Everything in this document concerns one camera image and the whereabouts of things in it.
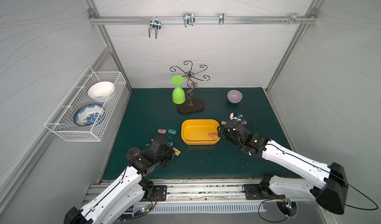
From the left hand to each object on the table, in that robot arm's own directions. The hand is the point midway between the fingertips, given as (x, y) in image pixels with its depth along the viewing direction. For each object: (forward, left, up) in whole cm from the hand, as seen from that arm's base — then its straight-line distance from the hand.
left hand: (177, 151), depth 79 cm
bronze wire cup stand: (+41, -11, -9) cm, 43 cm away
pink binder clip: (+7, -32, +18) cm, 38 cm away
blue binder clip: (+8, +6, -8) cm, 13 cm away
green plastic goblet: (+29, +1, +14) cm, 32 cm away
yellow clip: (+1, +1, -4) cm, 4 cm away
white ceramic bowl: (+22, +41, +23) cm, 52 cm away
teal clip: (+16, +6, -8) cm, 19 cm away
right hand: (+9, -22, +9) cm, 26 cm away
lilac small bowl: (+47, -40, -7) cm, 62 cm away
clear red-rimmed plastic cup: (0, +26, -2) cm, 26 cm away
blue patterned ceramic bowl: (+6, +38, +24) cm, 46 cm away
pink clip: (+16, +13, -8) cm, 22 cm away
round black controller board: (-23, -56, -11) cm, 62 cm away
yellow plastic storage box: (+17, -9, -9) cm, 21 cm away
